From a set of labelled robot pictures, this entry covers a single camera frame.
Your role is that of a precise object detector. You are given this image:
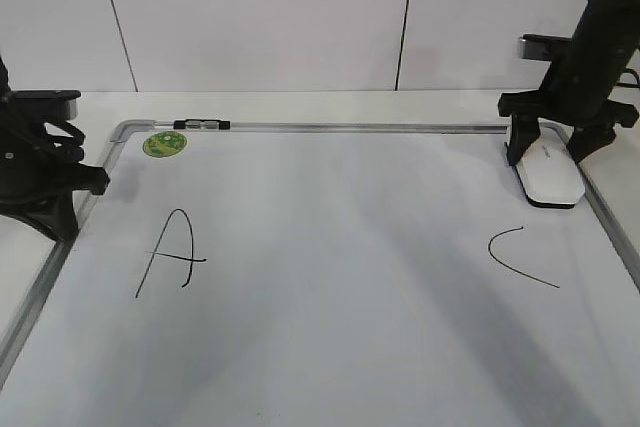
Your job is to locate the white magnetic whiteboard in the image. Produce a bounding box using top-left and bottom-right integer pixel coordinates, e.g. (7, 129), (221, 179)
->
(1, 121), (639, 426)

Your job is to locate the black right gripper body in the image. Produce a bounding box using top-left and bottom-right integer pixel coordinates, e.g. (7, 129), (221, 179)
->
(498, 41), (639, 128)

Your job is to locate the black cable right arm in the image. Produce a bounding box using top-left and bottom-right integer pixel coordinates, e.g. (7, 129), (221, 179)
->
(612, 68), (640, 91)

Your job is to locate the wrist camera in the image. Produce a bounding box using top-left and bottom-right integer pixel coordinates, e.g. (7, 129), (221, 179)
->
(9, 90), (81, 121)
(519, 34), (571, 62)

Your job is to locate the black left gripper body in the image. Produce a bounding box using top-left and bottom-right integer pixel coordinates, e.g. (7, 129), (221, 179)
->
(1, 99), (89, 205)

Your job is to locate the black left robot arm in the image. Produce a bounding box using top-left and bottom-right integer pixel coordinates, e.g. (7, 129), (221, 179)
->
(1, 66), (110, 242)

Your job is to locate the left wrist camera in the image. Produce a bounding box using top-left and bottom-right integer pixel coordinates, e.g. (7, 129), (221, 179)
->
(9, 90), (81, 121)

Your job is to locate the white whiteboard eraser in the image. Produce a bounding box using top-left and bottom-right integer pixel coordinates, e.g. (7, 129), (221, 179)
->
(512, 124), (586, 209)

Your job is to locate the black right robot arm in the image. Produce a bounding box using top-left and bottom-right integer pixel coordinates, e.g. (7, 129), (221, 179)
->
(498, 0), (639, 166)

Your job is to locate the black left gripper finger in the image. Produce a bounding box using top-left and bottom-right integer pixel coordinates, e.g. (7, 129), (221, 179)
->
(79, 165), (110, 196)
(1, 195), (79, 242)

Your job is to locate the round green magnet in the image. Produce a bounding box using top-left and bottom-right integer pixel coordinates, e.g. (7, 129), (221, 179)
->
(142, 131), (188, 158)

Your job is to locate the black whiteboard marker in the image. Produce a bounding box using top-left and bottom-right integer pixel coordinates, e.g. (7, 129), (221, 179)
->
(154, 119), (231, 131)

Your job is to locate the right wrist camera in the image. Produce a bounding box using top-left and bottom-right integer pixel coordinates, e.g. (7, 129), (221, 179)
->
(519, 34), (571, 62)

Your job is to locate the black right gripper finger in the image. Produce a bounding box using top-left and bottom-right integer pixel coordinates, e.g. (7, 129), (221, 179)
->
(567, 124), (616, 164)
(506, 114), (540, 166)

